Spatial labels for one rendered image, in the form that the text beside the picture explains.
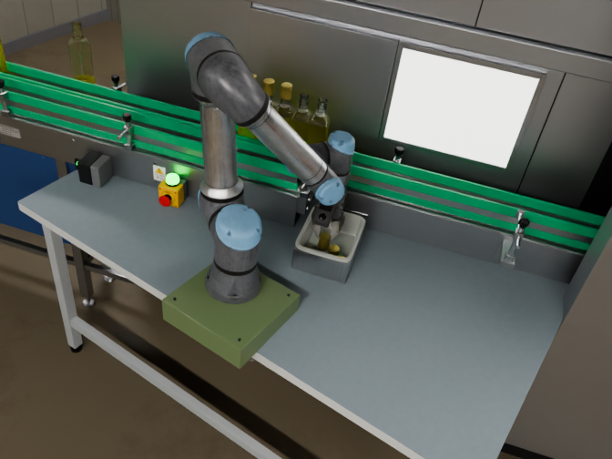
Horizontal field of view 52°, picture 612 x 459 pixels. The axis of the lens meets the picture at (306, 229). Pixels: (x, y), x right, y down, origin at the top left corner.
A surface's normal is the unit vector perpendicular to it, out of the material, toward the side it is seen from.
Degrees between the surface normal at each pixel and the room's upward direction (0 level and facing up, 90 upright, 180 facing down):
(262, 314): 4
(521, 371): 0
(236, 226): 6
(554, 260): 90
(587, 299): 90
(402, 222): 90
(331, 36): 90
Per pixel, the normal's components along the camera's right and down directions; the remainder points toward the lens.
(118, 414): 0.11, -0.76
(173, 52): -0.29, 0.59
